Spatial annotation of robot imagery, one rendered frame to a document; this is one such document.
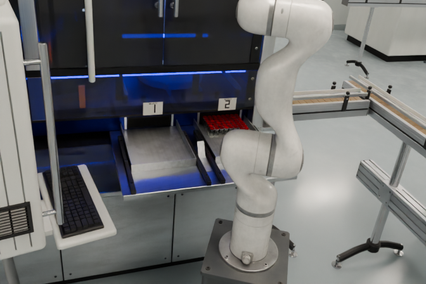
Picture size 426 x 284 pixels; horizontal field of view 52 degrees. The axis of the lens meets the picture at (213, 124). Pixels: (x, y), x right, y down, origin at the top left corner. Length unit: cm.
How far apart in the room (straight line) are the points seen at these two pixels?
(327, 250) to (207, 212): 89
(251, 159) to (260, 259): 37
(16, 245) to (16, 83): 53
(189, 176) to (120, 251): 77
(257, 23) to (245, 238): 64
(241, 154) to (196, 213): 114
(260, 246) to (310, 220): 168
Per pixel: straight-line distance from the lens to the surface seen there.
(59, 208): 147
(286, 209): 307
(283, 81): 108
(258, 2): 103
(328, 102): 240
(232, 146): 118
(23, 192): 140
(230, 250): 143
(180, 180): 168
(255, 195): 125
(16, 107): 126
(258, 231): 132
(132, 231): 226
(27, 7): 172
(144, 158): 180
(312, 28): 103
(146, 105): 188
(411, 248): 311
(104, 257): 235
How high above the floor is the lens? 185
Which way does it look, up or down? 28 degrees down
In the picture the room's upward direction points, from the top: 5 degrees clockwise
